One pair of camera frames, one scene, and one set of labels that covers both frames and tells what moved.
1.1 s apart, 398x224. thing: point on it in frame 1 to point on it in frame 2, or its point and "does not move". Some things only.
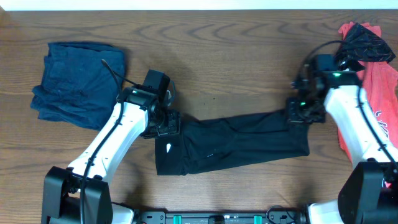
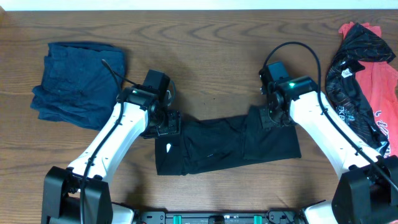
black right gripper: [293, 117] to [265, 121]
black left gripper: [175, 127] does not move
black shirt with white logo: [219, 141] does not move
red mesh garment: [379, 84] does not move
